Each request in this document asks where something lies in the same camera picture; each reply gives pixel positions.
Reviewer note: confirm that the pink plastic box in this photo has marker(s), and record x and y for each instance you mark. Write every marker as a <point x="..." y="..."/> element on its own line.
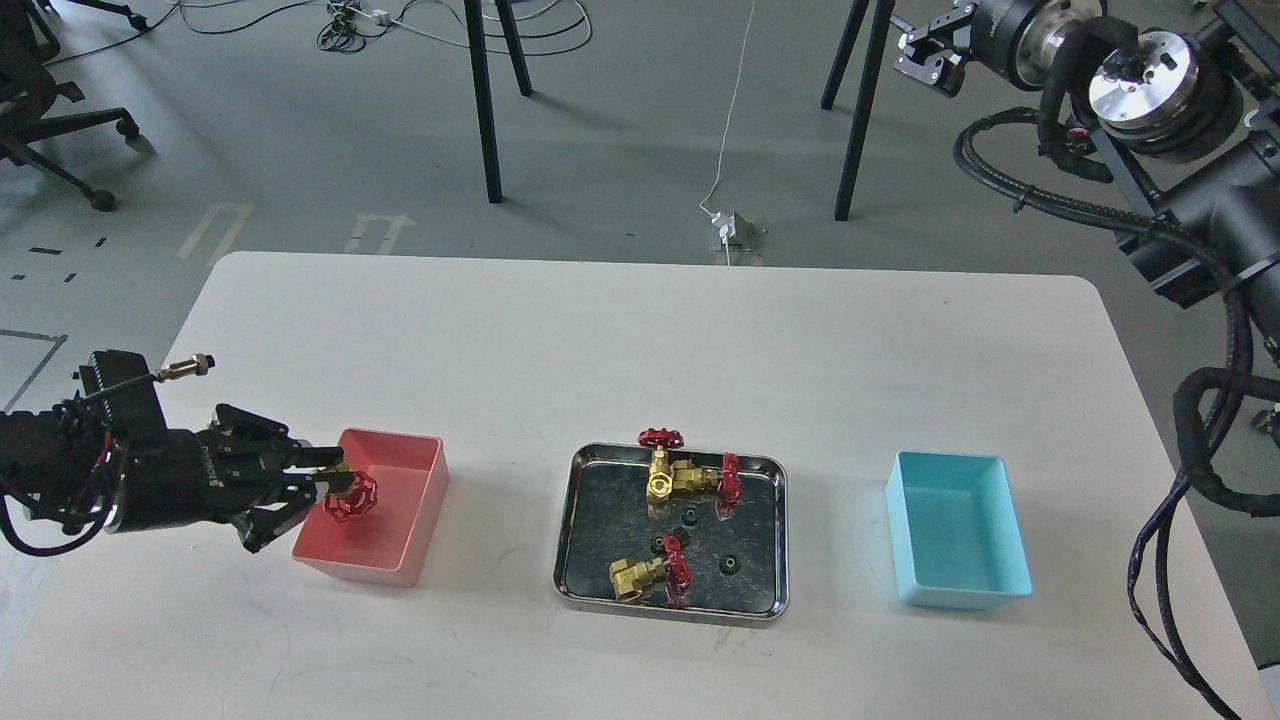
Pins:
<point x="389" y="543"/>

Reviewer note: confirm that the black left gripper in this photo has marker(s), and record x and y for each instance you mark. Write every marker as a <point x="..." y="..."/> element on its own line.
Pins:
<point x="184" y="483"/>

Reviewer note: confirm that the black stand legs left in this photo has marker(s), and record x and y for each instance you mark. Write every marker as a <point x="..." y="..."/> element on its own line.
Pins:
<point x="476" y="45"/>

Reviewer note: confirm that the black stand legs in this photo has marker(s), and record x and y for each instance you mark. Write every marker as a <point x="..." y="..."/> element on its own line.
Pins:
<point x="476" y="45"/>
<point x="872" y="20"/>

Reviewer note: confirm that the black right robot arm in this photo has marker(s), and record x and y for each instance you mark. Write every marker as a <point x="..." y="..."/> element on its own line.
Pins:
<point x="1185" y="124"/>

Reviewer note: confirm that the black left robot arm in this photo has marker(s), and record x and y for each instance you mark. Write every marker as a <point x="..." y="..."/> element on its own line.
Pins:
<point x="106" y="461"/>

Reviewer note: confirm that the metal tray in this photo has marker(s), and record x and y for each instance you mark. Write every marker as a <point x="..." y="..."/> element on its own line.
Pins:
<point x="681" y="535"/>

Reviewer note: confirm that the small black gear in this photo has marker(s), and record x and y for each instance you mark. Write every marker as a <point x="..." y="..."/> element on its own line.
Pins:
<point x="728" y="564"/>

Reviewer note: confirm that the brass valve front red handle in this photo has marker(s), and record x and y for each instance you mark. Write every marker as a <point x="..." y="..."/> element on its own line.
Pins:
<point x="630" y="580"/>

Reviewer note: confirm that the black stand legs right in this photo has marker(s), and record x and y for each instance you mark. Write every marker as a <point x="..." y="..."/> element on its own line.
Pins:
<point x="872" y="20"/>

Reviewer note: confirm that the blue plastic box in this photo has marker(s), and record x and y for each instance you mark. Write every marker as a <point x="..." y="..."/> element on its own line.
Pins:
<point x="954" y="532"/>

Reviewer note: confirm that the black office chair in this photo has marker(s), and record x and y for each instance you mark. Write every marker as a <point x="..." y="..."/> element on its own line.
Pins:
<point x="29" y="92"/>

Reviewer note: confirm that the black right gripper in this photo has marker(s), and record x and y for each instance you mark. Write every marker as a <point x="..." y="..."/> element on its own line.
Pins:
<point x="994" y="33"/>

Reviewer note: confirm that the brass valve upright red handle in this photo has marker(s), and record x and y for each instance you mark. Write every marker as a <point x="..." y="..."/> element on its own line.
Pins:
<point x="667" y="477"/>

